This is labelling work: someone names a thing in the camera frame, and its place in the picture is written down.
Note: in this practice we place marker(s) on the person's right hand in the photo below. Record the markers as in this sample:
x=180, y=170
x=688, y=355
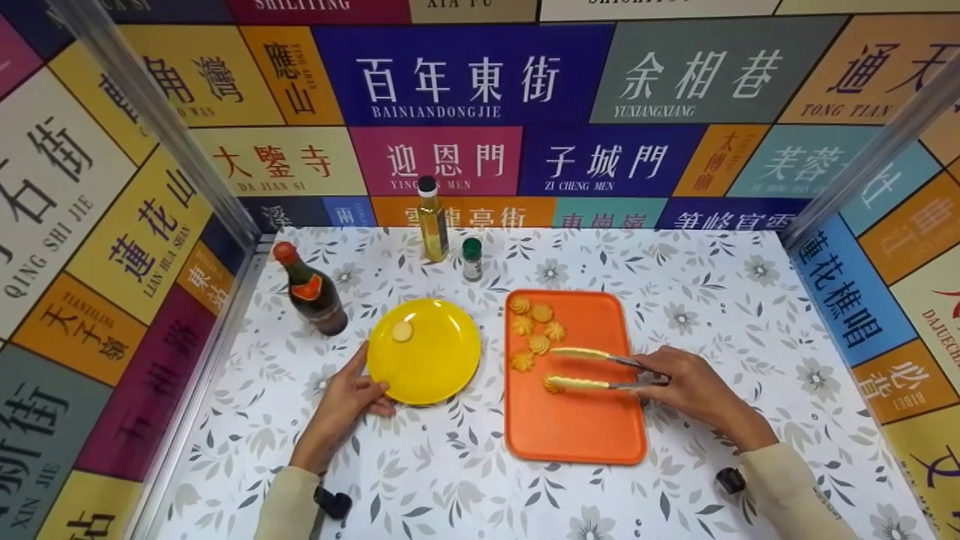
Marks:
x=697, y=390

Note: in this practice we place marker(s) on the person's left hand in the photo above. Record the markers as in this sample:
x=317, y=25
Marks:
x=337, y=412

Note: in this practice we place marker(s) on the person's left thumb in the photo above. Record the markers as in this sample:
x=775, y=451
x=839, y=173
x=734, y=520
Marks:
x=379, y=409

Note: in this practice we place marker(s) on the person's left fingers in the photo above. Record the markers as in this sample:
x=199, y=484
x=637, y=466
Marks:
x=360, y=364

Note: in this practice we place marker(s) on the person's right fingers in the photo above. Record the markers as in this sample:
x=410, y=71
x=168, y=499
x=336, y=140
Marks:
x=656, y=360

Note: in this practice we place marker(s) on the yellow round plate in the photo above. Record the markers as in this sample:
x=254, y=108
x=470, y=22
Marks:
x=435, y=360

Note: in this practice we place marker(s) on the yellow metal tongs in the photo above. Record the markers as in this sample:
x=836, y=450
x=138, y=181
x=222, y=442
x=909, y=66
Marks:
x=579, y=352

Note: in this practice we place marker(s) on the person's left forearm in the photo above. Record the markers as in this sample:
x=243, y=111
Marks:
x=289, y=502

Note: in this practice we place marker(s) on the person's right forearm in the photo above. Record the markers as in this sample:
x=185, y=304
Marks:
x=795, y=495

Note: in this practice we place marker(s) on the pale round cookie slice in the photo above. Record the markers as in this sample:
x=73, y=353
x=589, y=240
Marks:
x=403, y=331

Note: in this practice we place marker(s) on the dark bottle with red cap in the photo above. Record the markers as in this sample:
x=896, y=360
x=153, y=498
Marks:
x=319, y=300

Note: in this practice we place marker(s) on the black wrist band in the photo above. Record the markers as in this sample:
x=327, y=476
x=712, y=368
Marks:
x=730, y=480
x=334, y=502

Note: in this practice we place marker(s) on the orange rectangular tray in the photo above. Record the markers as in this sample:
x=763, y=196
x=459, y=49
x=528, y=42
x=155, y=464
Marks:
x=577, y=427

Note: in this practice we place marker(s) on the single yellow biscuit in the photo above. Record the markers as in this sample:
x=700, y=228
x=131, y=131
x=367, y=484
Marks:
x=552, y=386

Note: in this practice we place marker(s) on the group of yellow swirl cookies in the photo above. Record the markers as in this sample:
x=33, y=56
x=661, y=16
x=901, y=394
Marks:
x=539, y=344

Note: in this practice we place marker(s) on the small green cap shaker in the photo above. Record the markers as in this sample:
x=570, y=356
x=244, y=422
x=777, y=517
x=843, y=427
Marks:
x=472, y=262

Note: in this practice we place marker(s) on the oil bottle with black cap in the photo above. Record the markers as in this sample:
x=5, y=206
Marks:
x=433, y=225

